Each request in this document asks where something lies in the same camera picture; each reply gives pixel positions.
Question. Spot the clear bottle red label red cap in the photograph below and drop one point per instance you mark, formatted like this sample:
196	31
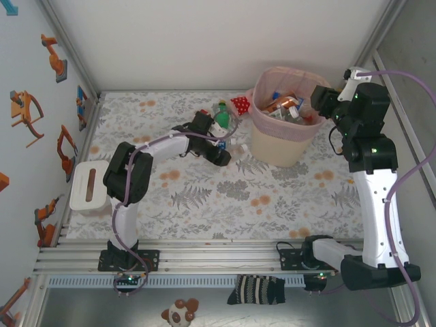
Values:
308	119

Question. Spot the clear bottle blue label white cap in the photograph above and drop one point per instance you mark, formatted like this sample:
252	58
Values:
222	145

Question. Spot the tea bottle orange red label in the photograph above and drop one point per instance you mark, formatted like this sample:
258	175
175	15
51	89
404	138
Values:
204	111

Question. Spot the brown label bottle white cap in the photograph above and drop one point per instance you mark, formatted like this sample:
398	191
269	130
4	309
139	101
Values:
282	102

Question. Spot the clear unlabelled bottle white cap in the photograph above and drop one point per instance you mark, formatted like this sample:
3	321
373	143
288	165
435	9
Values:
242	148

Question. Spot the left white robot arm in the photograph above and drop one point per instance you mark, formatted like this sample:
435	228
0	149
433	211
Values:
163	148

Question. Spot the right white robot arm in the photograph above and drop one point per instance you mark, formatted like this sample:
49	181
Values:
378	211

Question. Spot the translucent bin liner bag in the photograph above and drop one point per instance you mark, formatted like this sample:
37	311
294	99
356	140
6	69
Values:
272	131

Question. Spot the green bottle yellow cap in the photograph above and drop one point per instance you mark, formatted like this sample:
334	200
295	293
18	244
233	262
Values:
223	114

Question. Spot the pink plush toy polka dots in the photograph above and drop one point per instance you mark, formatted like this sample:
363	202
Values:
240	104

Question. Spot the pink laundry basket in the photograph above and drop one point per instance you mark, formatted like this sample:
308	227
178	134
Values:
276	150

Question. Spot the floral tablecloth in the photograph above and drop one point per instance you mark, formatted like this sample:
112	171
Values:
160	228

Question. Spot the white tissue box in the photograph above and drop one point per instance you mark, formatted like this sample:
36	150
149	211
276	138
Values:
81	184

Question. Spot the small circuit board green light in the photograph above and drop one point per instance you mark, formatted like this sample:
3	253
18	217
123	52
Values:
130	279
322	274

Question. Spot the black white striped sock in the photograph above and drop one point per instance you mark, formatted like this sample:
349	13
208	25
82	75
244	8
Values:
255	289

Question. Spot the brown white plush toy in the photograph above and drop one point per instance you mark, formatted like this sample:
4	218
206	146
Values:
177	315

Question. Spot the aluminium frame rails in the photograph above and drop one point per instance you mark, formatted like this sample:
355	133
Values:
221	259

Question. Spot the blue orange wall decoration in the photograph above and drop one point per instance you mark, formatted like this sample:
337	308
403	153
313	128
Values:
81	107

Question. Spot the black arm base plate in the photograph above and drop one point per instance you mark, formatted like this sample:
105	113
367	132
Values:
289	260
150	260

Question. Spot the orange claw wall decoration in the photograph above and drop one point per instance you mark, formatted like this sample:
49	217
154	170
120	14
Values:
24	112

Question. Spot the orange block wall decoration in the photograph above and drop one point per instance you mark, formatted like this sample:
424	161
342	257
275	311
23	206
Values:
3	182

